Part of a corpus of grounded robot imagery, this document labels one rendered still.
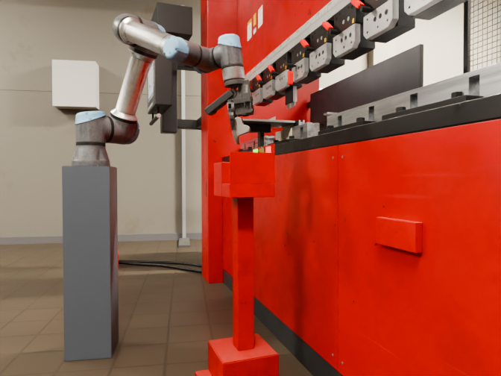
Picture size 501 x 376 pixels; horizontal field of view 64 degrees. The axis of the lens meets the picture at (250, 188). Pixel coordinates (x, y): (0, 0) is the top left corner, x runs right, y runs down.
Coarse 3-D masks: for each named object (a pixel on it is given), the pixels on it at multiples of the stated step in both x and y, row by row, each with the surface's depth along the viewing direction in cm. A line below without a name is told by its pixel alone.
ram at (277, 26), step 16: (240, 0) 269; (256, 0) 236; (272, 0) 212; (288, 0) 192; (304, 0) 174; (320, 0) 161; (240, 16) 270; (256, 16) 237; (272, 16) 212; (288, 16) 192; (304, 16) 175; (240, 32) 270; (256, 32) 237; (272, 32) 212; (288, 32) 192; (304, 32) 175; (256, 48) 237; (272, 48) 212; (288, 48) 192; (256, 64) 237
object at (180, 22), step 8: (160, 8) 276; (168, 8) 278; (176, 8) 280; (184, 8) 282; (152, 16) 297; (160, 16) 276; (168, 16) 278; (176, 16) 280; (184, 16) 282; (160, 24) 276; (168, 24) 278; (176, 24) 280; (184, 24) 282; (168, 32) 279; (176, 32) 280; (184, 32) 282; (176, 64) 319; (176, 72) 319; (176, 80) 319; (176, 88) 320; (176, 96) 320; (176, 104) 320; (168, 112) 318; (176, 112) 320; (160, 120) 325; (168, 120) 318; (176, 120) 320; (160, 128) 325; (168, 128) 318; (176, 128) 320
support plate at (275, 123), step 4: (244, 120) 183; (248, 120) 184; (252, 120) 184; (256, 120) 185; (260, 120) 185; (264, 120) 186; (268, 120) 187; (272, 120) 187; (276, 120) 188; (280, 120) 188; (284, 120) 189; (272, 124) 195; (276, 124) 195; (280, 124) 195; (284, 124) 195; (288, 124) 195
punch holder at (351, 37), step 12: (360, 0) 136; (348, 12) 140; (360, 12) 136; (336, 24) 148; (348, 24) 140; (360, 24) 137; (336, 36) 148; (348, 36) 140; (360, 36) 137; (336, 48) 148; (348, 48) 140; (360, 48) 139; (372, 48) 139
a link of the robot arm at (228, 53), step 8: (224, 40) 132; (232, 40) 131; (216, 48) 134; (224, 48) 132; (232, 48) 131; (240, 48) 134; (216, 56) 134; (224, 56) 132; (232, 56) 132; (240, 56) 133; (224, 64) 133; (232, 64) 132; (240, 64) 133
